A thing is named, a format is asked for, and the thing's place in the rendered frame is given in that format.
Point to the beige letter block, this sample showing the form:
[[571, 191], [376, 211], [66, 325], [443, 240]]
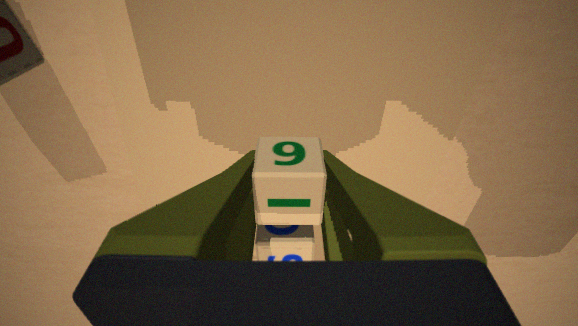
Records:
[[285, 243], [289, 181], [18, 53]]

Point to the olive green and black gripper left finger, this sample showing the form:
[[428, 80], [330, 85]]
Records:
[[195, 222]]

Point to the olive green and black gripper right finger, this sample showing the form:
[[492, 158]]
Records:
[[383, 224]]

